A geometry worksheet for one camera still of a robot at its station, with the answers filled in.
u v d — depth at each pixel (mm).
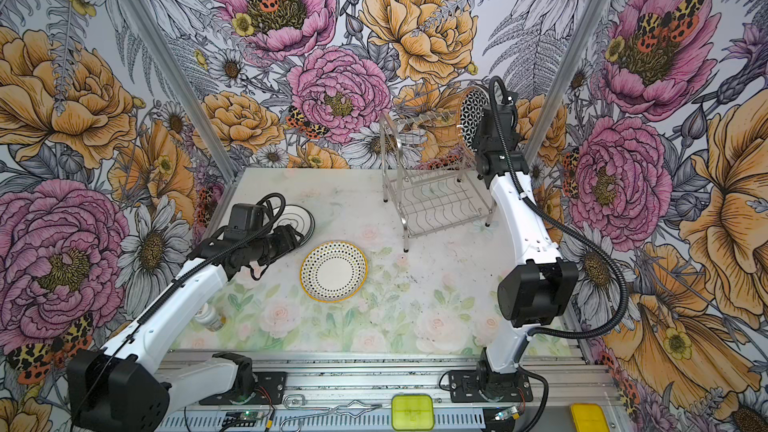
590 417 709
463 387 741
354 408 716
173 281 484
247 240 567
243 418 707
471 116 900
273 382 751
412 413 699
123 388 384
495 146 606
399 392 749
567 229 460
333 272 951
